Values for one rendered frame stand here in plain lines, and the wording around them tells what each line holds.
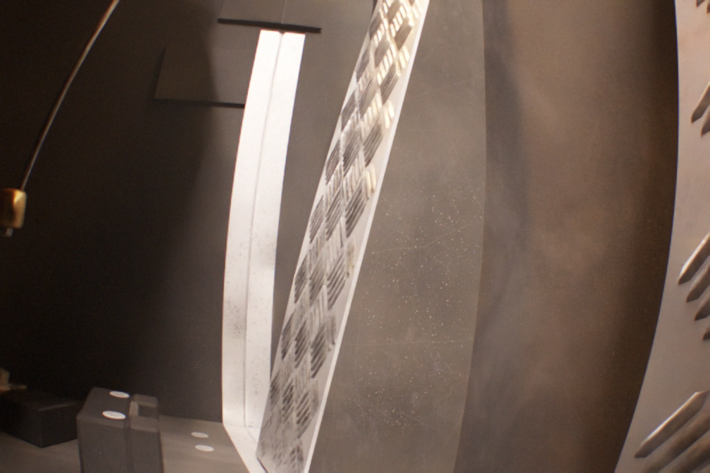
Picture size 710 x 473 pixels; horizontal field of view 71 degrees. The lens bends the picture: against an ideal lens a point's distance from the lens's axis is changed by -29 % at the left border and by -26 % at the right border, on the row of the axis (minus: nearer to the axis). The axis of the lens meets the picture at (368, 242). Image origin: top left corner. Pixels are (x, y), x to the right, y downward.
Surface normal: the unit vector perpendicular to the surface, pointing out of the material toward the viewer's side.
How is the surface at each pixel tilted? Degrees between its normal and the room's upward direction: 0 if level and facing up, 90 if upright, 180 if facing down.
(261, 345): 90
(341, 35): 90
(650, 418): 80
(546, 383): 90
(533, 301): 90
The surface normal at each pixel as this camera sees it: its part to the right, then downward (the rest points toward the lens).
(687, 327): -0.91, -0.28
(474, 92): 0.33, -0.04
